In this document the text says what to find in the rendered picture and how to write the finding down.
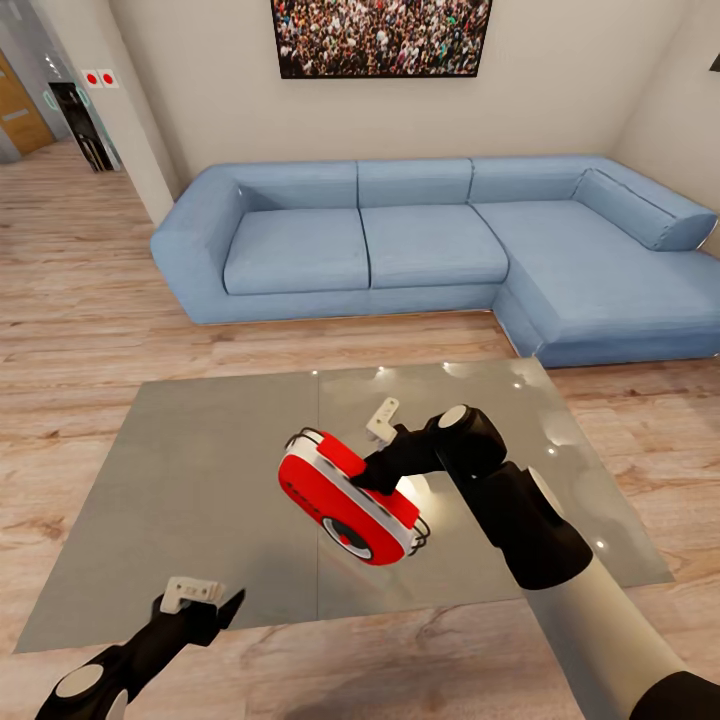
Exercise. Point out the door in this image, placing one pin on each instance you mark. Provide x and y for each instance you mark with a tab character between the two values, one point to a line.
18	117

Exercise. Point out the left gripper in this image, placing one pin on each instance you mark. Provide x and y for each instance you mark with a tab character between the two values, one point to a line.
197	624

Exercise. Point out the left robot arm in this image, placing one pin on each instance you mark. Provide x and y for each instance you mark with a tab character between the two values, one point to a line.
102	688

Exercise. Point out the radio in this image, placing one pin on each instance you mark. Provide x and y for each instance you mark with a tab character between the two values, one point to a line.
316	474

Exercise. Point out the standing mirror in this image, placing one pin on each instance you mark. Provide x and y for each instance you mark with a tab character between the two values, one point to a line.
61	90

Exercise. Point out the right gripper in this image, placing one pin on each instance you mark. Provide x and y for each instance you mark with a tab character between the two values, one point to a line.
385	468

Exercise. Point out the picture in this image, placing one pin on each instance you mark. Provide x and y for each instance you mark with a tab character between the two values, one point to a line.
329	39

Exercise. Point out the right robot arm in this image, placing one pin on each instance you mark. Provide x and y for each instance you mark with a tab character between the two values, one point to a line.
616	664

